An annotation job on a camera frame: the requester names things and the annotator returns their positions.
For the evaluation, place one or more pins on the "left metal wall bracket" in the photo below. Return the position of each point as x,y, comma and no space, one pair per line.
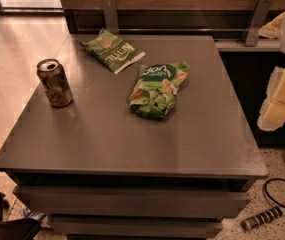
111,16

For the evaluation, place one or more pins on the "dark bin at corner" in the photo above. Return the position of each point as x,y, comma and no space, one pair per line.
2,217

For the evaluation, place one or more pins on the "metal wall bracket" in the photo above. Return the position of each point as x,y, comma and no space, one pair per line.
257,20
111,16

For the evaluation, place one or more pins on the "black white striped cylinder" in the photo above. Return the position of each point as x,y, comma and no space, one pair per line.
262,218

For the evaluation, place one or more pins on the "green Kettle chip bag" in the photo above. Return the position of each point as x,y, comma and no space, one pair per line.
112,51

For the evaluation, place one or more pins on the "green crumpled snack bag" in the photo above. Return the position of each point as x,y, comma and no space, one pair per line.
154,94

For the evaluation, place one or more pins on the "right metal wall bracket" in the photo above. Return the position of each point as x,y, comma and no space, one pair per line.
257,20

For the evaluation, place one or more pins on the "orange soda can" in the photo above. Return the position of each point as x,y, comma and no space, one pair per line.
53,78

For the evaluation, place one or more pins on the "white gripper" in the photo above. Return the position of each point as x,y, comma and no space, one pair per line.
272,116

